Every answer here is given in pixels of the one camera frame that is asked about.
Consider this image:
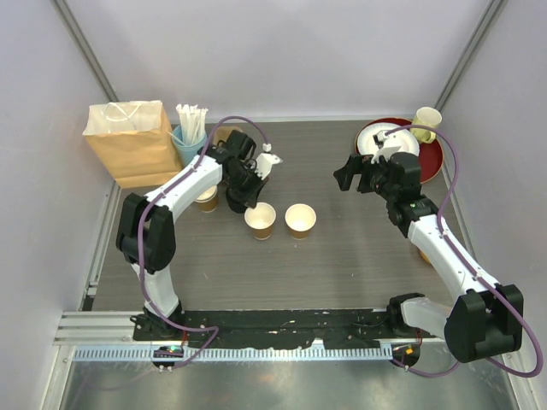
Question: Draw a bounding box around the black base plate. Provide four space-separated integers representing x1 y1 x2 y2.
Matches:
130 309 431 350

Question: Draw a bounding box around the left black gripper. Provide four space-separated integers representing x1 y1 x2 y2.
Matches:
226 164 269 209

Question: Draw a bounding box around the purple cable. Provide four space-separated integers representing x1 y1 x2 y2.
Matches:
135 114 271 371
382 124 543 379

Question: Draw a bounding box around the light blue straw holder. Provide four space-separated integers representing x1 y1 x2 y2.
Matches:
171 126 207 167

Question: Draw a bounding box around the stack of paper cups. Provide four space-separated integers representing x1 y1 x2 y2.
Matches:
195 185 218 213

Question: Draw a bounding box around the brown paper cup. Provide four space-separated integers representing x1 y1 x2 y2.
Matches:
244 202 277 241
285 203 317 240

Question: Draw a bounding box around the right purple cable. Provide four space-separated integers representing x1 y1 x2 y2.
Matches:
382 124 543 379

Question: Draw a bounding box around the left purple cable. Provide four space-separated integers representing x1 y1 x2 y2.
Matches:
135 114 271 371

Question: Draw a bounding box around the brown paper bag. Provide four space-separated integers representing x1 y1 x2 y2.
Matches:
83 100 183 189

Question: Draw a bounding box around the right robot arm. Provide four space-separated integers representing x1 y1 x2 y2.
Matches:
333 152 524 363

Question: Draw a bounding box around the orange bowl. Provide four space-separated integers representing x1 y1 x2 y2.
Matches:
419 249 431 265

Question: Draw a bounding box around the red round tray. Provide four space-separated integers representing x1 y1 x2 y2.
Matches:
355 117 444 184

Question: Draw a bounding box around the stack of black lids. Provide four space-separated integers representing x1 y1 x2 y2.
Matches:
226 191 247 214

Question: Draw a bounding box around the pale yellow mug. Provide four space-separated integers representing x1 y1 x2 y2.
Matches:
411 107 443 144

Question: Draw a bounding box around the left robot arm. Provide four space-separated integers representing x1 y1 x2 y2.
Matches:
115 131 280 341

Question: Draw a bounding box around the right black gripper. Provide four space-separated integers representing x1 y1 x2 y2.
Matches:
334 152 398 202

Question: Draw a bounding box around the white paper plate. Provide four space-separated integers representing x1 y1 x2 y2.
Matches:
356 122 420 159

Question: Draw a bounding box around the aluminium frame rail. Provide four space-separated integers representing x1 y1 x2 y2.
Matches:
54 309 434 366

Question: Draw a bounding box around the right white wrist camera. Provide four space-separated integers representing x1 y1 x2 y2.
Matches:
371 131 403 164

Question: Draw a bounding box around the cardboard cup carrier stack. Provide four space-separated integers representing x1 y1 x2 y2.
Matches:
213 126 243 145

